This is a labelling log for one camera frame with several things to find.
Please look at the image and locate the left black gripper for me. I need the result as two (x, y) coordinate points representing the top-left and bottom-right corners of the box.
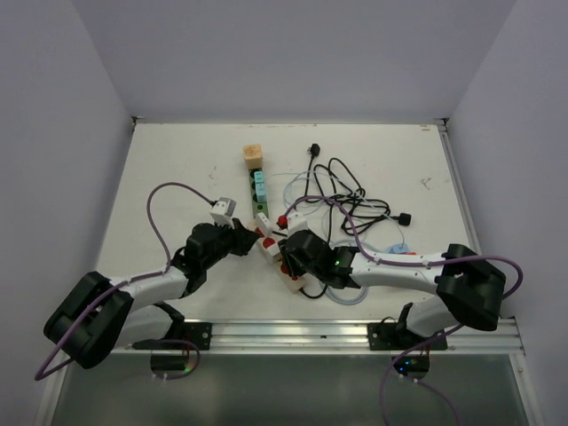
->
(202, 217), (259, 271)

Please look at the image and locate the white Honor charger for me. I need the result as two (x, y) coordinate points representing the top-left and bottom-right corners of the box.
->
(263, 240), (281, 264)

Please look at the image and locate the beige red power strip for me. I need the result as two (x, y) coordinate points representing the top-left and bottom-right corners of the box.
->
(247, 220), (307, 294)

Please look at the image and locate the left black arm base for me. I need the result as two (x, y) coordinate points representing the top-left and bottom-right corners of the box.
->
(132, 321), (212, 351)

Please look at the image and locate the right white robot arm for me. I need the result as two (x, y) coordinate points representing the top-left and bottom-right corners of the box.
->
(279, 230), (505, 349)

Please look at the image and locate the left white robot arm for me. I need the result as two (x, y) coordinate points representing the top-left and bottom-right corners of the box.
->
(43, 218), (259, 369)

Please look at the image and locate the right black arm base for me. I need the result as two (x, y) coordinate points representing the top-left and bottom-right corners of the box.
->
(367, 317), (448, 351)

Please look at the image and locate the lower teal plug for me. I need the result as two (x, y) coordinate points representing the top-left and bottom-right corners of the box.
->
(255, 184), (266, 203)

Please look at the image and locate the black three-pin plug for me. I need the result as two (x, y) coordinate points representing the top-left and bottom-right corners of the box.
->
(307, 143), (320, 158)

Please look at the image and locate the blue round socket base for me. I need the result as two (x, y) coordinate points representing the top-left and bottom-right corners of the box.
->
(385, 243), (411, 254)

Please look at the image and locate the black square plug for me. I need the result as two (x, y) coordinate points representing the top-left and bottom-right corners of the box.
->
(396, 213), (412, 226)

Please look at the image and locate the green power strip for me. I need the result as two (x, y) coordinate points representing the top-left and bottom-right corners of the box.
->
(248, 168), (270, 217)

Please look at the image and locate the orange cube adapter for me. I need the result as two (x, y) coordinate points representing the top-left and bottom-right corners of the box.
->
(242, 144), (264, 170)

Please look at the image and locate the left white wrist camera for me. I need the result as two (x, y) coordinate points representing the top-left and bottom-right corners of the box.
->
(209, 197), (237, 228)

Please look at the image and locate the aluminium front rail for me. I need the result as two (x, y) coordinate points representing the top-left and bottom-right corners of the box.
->
(113, 318), (524, 354)

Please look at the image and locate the black power cable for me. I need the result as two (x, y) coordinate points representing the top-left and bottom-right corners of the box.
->
(272, 157), (412, 299)

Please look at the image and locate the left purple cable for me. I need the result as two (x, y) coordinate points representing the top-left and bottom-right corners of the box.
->
(34, 182), (218, 382)

